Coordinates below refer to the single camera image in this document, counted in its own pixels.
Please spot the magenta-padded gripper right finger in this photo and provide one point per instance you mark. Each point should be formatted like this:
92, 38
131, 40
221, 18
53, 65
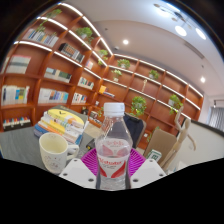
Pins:
148, 171

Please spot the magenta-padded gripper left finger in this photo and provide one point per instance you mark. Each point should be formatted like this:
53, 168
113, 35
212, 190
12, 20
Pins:
77, 171

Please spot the clear plastic water bottle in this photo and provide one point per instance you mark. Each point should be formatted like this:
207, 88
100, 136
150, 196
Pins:
114, 150

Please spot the tall green and white box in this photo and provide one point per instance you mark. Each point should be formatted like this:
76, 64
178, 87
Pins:
154, 155

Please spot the white speckled mug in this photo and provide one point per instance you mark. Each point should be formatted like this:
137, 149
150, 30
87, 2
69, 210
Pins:
53, 153

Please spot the dark book with orange cover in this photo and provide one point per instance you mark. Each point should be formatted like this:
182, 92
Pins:
90, 144

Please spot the tan chair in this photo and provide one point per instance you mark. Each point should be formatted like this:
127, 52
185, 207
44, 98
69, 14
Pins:
160, 141

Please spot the wooden artist mannequin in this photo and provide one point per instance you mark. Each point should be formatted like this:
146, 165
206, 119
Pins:
178, 140

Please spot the grey curtain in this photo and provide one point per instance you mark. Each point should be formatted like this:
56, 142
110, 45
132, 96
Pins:
217, 118

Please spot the wooden shelf unit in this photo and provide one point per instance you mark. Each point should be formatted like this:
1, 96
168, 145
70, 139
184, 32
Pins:
60, 73

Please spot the branched ceiling lamp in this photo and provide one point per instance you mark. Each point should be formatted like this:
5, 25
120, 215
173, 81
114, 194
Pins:
181, 30

